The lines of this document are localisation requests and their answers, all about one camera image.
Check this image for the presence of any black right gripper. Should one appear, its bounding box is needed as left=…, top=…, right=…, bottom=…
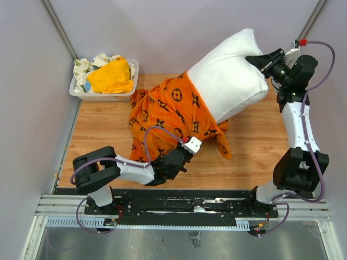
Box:
left=247, top=48, right=293, bottom=87

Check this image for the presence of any orange monogram pillowcase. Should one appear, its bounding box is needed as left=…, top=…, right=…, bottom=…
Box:
left=128, top=73, right=232, bottom=162

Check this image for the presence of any white pillow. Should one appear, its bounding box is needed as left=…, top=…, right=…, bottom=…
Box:
left=188, top=28, right=268, bottom=124

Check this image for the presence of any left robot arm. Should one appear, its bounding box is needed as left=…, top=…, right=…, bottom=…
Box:
left=70, top=145, right=194, bottom=215

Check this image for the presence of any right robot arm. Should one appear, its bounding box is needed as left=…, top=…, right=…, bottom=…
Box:
left=242, top=49, right=329, bottom=217

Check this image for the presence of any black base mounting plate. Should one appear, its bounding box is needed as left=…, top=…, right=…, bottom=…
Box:
left=83, top=188, right=280, bottom=224

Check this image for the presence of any white plastic bin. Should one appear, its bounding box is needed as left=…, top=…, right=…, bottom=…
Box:
left=69, top=53, right=139, bottom=102

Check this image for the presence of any yellow cloth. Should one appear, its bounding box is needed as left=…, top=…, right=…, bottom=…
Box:
left=87, top=56, right=134, bottom=94

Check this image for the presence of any floral patterned cloth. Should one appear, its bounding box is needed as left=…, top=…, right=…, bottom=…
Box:
left=73, top=53, right=136, bottom=94

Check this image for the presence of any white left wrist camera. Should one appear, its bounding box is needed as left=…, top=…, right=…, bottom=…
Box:
left=181, top=136, right=202, bottom=155

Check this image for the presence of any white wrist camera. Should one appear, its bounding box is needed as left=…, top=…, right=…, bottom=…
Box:
left=181, top=136, right=202, bottom=155
left=285, top=40, right=301, bottom=68

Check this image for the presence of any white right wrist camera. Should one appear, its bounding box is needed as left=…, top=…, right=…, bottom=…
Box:
left=285, top=40, right=301, bottom=68

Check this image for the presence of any right aluminium frame post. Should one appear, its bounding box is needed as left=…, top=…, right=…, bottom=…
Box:
left=297, top=0, right=330, bottom=40

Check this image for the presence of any aluminium frame post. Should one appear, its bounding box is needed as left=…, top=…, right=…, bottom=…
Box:
left=297, top=0, right=330, bottom=40
left=40, top=0, right=78, bottom=61

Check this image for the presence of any slotted aluminium cable rail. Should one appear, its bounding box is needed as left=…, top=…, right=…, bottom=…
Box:
left=46, top=217, right=250, bottom=231

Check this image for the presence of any left aluminium frame post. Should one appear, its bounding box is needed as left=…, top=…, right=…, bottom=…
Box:
left=40, top=0, right=78, bottom=61

